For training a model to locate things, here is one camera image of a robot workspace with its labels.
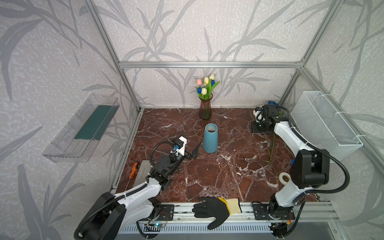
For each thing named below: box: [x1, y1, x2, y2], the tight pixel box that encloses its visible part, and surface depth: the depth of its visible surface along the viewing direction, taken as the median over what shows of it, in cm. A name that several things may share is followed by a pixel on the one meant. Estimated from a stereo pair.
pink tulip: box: [195, 78, 203, 90], surface depth 98 cm
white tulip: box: [208, 73, 221, 98], surface depth 98 cm
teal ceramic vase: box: [203, 123, 219, 154], surface depth 86 cm
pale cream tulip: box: [201, 87, 207, 95], surface depth 91 cm
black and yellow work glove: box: [192, 197, 242, 230], surface depth 76 cm
